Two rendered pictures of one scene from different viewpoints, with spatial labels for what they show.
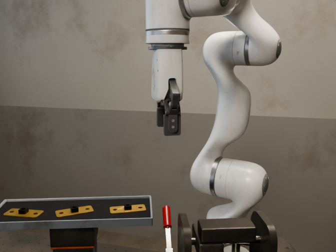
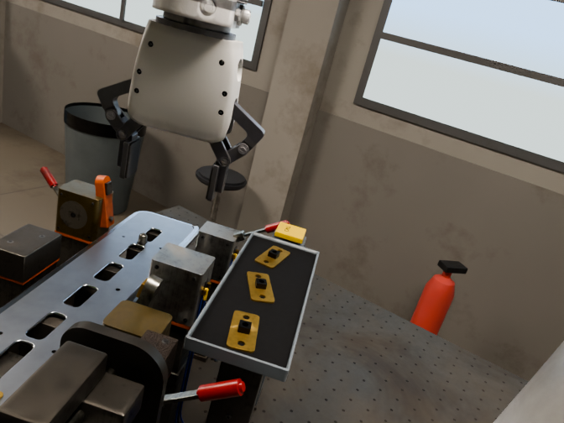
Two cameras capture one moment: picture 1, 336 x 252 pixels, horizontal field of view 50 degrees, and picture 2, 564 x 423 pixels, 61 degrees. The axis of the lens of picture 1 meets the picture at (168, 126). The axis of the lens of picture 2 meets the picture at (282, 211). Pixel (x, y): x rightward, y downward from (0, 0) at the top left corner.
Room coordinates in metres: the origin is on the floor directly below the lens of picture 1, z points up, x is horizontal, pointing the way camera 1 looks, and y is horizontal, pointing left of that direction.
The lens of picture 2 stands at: (0.91, -0.45, 1.56)
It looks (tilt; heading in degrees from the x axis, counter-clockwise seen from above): 21 degrees down; 99
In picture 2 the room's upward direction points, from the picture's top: 15 degrees clockwise
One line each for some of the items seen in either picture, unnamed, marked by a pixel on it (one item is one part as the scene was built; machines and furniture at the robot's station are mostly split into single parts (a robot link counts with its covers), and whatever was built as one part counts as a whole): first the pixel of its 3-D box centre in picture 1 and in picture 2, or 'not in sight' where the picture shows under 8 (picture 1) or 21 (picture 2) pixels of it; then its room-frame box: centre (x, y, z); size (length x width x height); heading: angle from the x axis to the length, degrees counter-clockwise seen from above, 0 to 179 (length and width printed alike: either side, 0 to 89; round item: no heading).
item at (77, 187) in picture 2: not in sight; (75, 252); (0.25, 0.54, 0.88); 0.14 x 0.09 x 0.36; 4
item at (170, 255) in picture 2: not in sight; (174, 348); (0.65, 0.31, 0.90); 0.13 x 0.08 x 0.41; 4
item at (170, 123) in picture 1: (173, 118); (120, 142); (0.66, -0.01, 1.40); 0.03 x 0.03 x 0.07; 10
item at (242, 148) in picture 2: (163, 110); (228, 170); (0.77, 0.01, 1.40); 0.03 x 0.03 x 0.07; 10
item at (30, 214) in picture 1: (23, 211); (274, 254); (0.79, 0.33, 1.17); 0.08 x 0.04 x 0.01; 80
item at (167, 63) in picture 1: (167, 71); (188, 75); (0.72, 0.00, 1.49); 0.10 x 0.07 x 0.11; 10
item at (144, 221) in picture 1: (74, 211); (265, 289); (0.81, 0.22, 1.16); 0.37 x 0.14 x 0.02; 94
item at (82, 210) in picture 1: (74, 209); (260, 284); (0.80, 0.22, 1.17); 0.08 x 0.04 x 0.01; 114
